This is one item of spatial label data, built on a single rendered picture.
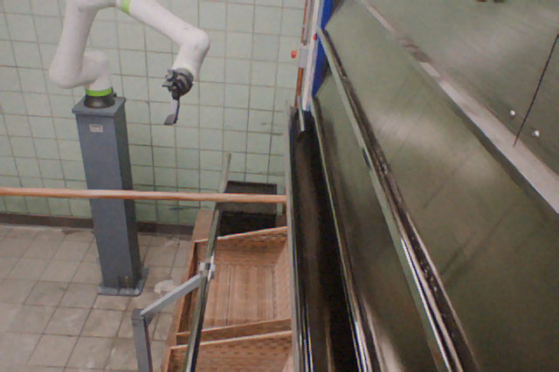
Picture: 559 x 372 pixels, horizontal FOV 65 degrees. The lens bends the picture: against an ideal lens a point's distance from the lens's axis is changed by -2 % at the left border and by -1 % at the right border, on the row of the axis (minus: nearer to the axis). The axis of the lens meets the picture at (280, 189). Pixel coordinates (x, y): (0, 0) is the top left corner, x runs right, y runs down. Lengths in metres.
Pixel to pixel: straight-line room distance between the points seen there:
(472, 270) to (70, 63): 1.88
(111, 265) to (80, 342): 0.46
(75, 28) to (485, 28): 1.68
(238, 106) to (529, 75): 2.41
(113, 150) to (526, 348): 2.16
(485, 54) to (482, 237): 0.21
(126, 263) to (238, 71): 1.32
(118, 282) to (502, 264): 2.60
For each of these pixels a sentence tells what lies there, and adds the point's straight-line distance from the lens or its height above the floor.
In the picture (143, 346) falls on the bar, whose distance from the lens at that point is 1.63.
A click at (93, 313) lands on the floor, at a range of 2.90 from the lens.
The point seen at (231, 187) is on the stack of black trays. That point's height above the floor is 0.83.
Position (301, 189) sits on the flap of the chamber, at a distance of 1.26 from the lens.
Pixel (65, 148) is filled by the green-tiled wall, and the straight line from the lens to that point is 3.21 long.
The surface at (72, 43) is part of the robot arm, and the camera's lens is 2.07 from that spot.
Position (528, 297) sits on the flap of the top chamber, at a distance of 0.46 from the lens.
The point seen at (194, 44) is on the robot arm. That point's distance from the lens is 1.80.
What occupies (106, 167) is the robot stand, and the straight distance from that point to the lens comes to 2.45.
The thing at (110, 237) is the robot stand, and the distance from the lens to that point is 2.71.
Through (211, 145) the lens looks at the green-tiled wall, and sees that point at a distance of 2.93.
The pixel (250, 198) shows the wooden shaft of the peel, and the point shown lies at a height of 1.20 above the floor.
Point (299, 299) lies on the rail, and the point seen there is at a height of 1.44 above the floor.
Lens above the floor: 2.08
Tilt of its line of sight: 32 degrees down
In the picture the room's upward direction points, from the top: 6 degrees clockwise
